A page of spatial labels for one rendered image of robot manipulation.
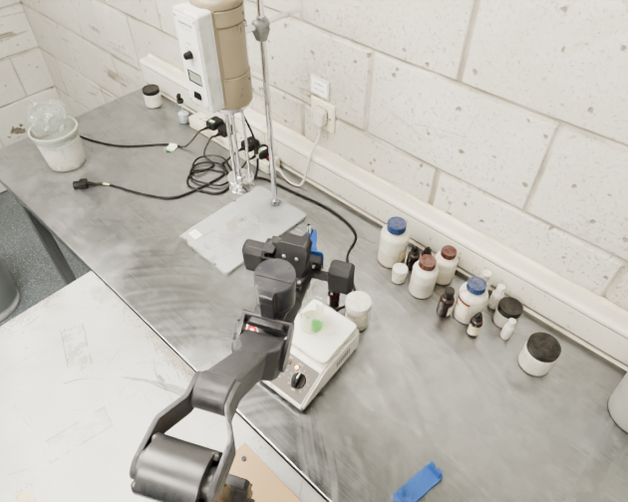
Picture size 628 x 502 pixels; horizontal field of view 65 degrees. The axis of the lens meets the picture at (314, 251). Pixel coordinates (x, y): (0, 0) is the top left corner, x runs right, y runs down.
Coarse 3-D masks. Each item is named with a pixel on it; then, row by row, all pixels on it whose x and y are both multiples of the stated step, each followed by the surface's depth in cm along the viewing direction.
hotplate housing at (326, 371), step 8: (352, 336) 105; (344, 344) 104; (352, 344) 106; (296, 352) 103; (344, 352) 104; (352, 352) 109; (304, 360) 102; (312, 360) 101; (336, 360) 102; (344, 360) 107; (312, 368) 101; (320, 368) 100; (328, 368) 101; (336, 368) 105; (320, 376) 100; (328, 376) 103; (272, 384) 103; (320, 384) 101; (280, 392) 101; (312, 392) 100; (288, 400) 101; (304, 400) 99; (304, 408) 100
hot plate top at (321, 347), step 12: (324, 312) 107; (336, 312) 107; (324, 324) 105; (336, 324) 105; (348, 324) 105; (300, 336) 103; (312, 336) 103; (324, 336) 103; (336, 336) 103; (348, 336) 103; (300, 348) 101; (312, 348) 101; (324, 348) 101; (336, 348) 101; (324, 360) 99
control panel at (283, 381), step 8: (288, 360) 102; (296, 360) 102; (288, 368) 102; (304, 368) 101; (280, 376) 102; (288, 376) 102; (312, 376) 100; (280, 384) 102; (288, 384) 101; (312, 384) 100; (288, 392) 101; (296, 392) 100; (304, 392) 100; (296, 400) 100
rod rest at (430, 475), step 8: (432, 464) 91; (424, 472) 92; (432, 472) 92; (440, 472) 90; (416, 480) 91; (424, 480) 91; (432, 480) 91; (440, 480) 92; (400, 488) 88; (408, 488) 90; (416, 488) 90; (424, 488) 90; (392, 496) 90; (400, 496) 88; (408, 496) 89; (416, 496) 89
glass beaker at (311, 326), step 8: (312, 296) 102; (304, 304) 103; (312, 304) 104; (320, 304) 102; (320, 312) 104; (304, 320) 100; (312, 320) 99; (320, 320) 101; (304, 328) 102; (312, 328) 101; (320, 328) 103
